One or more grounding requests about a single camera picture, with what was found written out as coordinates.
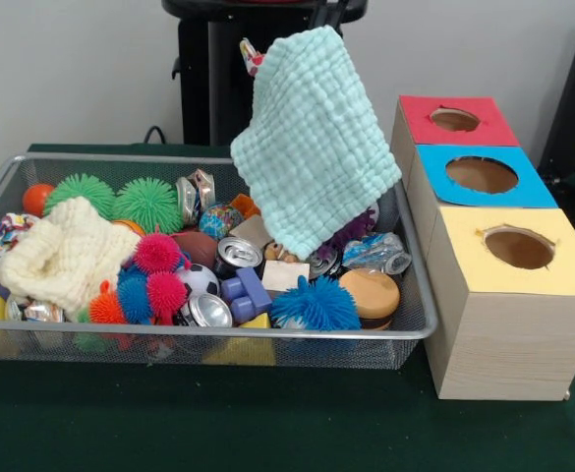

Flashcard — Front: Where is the mint green waffle cloth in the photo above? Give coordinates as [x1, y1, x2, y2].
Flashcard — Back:
[230, 24, 404, 262]

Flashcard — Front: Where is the crushed clear plastic bottle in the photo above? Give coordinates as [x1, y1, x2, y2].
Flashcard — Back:
[341, 231, 412, 275]

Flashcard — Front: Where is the silver wire mesh bin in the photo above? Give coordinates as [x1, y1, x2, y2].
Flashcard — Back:
[0, 151, 439, 371]

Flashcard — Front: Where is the purple toy building block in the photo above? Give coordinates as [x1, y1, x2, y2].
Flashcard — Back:
[220, 267, 273, 325]

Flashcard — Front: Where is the small soccer ball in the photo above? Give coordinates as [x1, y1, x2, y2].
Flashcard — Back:
[176, 264, 221, 299]

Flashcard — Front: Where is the blue spiky rubber ball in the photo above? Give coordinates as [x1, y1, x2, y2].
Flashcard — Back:
[270, 274, 363, 331]

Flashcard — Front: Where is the white cloth with colourful dots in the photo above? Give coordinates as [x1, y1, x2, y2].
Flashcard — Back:
[239, 37, 268, 78]

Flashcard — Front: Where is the tan toy burger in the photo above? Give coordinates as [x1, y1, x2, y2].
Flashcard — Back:
[338, 267, 401, 331]

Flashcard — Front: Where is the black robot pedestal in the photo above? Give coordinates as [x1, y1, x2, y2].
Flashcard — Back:
[161, 0, 370, 148]

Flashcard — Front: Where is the cream waffle cloth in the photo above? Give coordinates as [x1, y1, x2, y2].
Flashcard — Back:
[0, 196, 144, 321]

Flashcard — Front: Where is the wooden box with three holes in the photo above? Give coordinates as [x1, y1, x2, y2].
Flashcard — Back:
[387, 94, 575, 402]

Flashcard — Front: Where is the orange smooth ball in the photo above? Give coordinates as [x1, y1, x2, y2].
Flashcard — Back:
[21, 183, 56, 217]

